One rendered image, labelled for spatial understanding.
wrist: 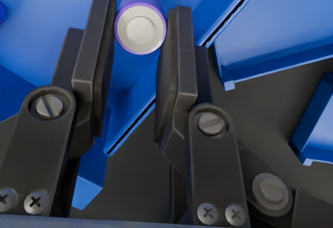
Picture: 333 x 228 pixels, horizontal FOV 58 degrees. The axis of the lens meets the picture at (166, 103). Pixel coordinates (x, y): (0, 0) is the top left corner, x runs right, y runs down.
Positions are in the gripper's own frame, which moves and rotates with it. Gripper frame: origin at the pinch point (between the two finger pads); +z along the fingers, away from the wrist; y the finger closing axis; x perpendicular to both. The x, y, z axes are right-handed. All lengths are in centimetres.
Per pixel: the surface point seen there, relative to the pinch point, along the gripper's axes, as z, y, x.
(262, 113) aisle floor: 34, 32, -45
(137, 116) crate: 2.2, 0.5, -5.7
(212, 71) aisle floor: 38, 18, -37
